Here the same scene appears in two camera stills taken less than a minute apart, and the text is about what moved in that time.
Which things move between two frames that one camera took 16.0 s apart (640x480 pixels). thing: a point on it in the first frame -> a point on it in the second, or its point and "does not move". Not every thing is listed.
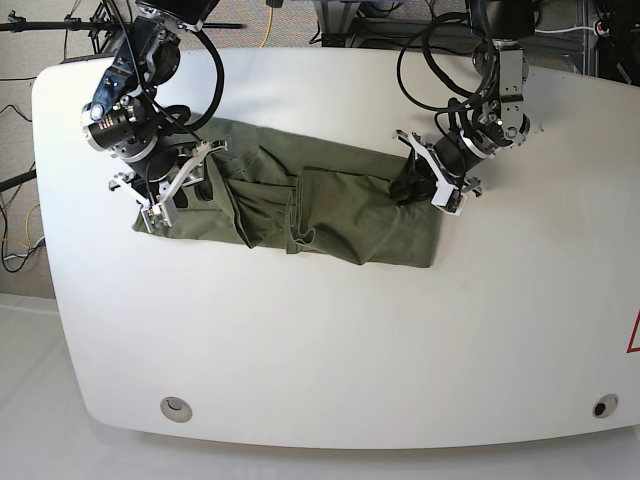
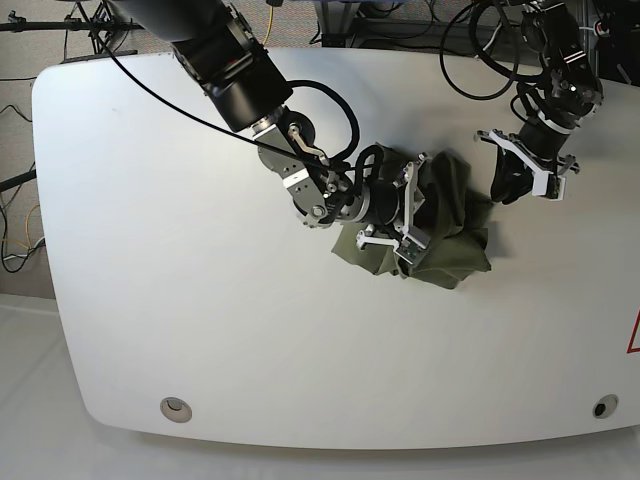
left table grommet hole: [176, 409] does not move
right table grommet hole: [605, 406] does not move
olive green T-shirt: [294, 193] -> [455, 215]
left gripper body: [134, 135] -> [377, 204]
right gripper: [489, 129] -> [545, 135]
